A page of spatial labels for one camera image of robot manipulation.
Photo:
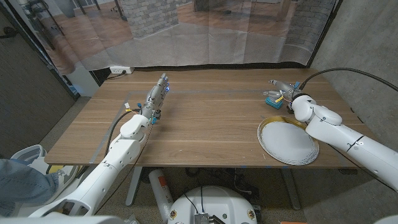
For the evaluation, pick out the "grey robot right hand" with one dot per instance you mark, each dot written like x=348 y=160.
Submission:
x=287 y=88

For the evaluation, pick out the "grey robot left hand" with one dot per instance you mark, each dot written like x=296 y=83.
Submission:
x=154 y=98

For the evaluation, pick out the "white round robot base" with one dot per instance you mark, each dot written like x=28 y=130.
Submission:
x=217 y=202

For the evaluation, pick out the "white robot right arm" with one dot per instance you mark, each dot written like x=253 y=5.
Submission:
x=342 y=133

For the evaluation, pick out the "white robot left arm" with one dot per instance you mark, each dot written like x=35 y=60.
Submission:
x=121 y=152

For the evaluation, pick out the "white paper plate gold rim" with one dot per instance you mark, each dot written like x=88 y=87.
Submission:
x=286 y=143

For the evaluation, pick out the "white power strip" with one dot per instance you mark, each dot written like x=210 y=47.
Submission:
x=119 y=69

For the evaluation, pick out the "printed room scene backdrop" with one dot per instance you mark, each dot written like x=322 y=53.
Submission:
x=186 y=40

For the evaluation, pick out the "grey table leg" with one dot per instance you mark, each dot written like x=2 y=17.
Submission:
x=290 y=189
x=133 y=186

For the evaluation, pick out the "white roll with orange label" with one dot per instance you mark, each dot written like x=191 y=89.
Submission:
x=160 y=189

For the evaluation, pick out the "metal electronics box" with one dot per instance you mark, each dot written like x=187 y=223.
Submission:
x=202 y=218

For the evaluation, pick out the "white plastic stool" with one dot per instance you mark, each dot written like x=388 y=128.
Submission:
x=29 y=154

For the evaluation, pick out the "person in blue jeans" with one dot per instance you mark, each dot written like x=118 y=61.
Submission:
x=21 y=183

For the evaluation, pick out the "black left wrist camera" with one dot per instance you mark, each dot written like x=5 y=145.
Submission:
x=156 y=116

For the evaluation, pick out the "dark backdrop stand frame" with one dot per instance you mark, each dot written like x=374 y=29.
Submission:
x=323 y=34

